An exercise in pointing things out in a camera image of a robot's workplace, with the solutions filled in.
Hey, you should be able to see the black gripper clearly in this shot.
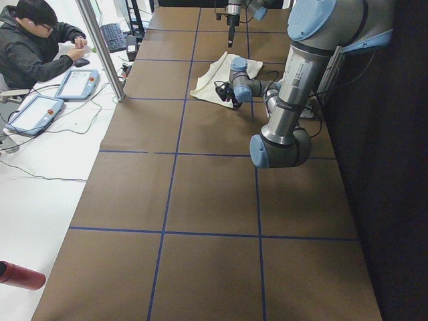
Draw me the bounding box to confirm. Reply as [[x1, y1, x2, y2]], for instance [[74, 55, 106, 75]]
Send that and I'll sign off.
[[227, 14, 240, 47], [222, 85, 242, 110]]

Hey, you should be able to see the cream long-sleeve cat shirt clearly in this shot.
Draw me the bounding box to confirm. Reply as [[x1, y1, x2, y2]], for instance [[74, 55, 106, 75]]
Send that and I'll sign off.
[[189, 51, 264, 108]]

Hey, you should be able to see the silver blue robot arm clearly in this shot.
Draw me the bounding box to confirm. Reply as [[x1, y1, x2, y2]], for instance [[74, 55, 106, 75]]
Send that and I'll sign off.
[[219, 0, 395, 169], [215, 0, 274, 48]]

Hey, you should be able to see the small black white box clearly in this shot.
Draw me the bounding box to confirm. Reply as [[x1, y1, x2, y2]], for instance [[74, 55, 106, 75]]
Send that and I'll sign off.
[[126, 35, 138, 62]]

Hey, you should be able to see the black computer keyboard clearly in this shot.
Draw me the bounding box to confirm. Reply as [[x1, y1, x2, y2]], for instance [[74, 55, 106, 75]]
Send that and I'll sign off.
[[100, 23, 126, 53]]

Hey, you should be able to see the far blue teach pendant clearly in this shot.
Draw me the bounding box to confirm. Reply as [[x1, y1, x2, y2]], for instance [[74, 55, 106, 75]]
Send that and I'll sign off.
[[54, 70, 100, 101]]

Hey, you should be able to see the blue teach pendant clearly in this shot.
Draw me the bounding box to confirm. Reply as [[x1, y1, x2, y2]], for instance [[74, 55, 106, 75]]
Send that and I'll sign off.
[[54, 70, 100, 101], [5, 95, 64, 136]]

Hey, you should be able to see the black computer mouse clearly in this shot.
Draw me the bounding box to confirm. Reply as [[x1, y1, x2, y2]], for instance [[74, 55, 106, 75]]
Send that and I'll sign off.
[[74, 58, 90, 68]]

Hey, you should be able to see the near blue teach pendant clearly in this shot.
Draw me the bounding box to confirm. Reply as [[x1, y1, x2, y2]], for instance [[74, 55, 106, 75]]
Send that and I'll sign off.
[[5, 95, 64, 136]]

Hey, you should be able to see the person in black jacket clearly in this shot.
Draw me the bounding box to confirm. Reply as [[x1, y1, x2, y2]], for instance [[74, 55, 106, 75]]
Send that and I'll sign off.
[[1, 1, 88, 92]]

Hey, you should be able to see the red cylindrical bottle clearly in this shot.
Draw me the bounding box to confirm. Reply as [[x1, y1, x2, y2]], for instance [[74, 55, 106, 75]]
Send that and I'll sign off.
[[1, 261, 46, 290]]

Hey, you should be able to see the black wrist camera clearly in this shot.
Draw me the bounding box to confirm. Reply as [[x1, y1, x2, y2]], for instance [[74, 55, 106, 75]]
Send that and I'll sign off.
[[214, 80, 229, 101]]

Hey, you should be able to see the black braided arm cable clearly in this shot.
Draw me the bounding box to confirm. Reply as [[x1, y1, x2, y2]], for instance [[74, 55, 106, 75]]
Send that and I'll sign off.
[[213, 0, 255, 24]]

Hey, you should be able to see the aluminium frame post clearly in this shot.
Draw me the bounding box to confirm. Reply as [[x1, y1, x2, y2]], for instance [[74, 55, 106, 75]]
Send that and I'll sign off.
[[76, 0, 125, 102]]

